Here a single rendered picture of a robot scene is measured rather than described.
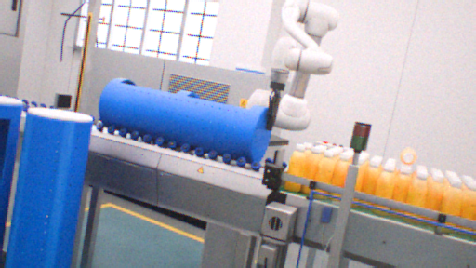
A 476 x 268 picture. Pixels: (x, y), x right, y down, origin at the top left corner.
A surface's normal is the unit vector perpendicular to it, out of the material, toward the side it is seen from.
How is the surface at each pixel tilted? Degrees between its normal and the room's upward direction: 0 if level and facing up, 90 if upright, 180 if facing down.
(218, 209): 109
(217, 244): 90
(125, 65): 90
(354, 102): 90
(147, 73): 90
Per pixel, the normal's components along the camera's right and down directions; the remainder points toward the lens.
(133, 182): -0.40, 0.36
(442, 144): -0.48, 0.00
